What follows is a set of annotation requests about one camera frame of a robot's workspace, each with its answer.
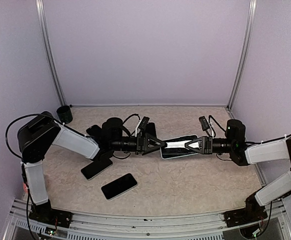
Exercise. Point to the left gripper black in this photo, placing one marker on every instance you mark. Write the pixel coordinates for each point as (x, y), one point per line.
(141, 146)

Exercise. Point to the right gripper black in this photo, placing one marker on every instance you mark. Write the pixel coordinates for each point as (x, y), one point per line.
(206, 142)

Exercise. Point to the black phone case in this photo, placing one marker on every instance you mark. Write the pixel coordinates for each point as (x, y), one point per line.
(152, 128)
(94, 131)

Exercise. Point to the light blue phone case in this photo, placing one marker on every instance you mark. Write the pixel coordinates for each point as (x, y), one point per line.
(175, 156)

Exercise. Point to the black phone teal edge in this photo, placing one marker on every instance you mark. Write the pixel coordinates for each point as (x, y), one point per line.
(176, 147)

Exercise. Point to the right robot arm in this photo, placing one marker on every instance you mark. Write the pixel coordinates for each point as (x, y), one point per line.
(244, 153)

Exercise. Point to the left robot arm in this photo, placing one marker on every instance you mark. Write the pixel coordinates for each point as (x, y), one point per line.
(99, 144)

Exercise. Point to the dark green mug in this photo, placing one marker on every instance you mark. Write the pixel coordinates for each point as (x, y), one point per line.
(64, 114)

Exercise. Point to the red patterned round coaster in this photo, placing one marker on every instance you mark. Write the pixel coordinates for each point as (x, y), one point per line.
(25, 187)

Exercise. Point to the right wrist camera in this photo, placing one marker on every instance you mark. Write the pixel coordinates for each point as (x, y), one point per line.
(206, 126)

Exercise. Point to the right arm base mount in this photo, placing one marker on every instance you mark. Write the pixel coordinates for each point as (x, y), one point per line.
(252, 212)

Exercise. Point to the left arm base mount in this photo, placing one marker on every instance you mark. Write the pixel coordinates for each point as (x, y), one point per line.
(44, 213)

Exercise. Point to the right aluminium frame post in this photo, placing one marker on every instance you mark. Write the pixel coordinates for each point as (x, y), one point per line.
(243, 54)

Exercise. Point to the aluminium frame post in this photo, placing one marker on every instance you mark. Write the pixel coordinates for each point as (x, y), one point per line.
(40, 8)
(243, 54)

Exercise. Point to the front aluminium rail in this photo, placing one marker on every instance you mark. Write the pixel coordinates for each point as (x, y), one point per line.
(94, 226)

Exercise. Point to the left aluminium frame post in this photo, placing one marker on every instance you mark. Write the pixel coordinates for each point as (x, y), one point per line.
(40, 8)

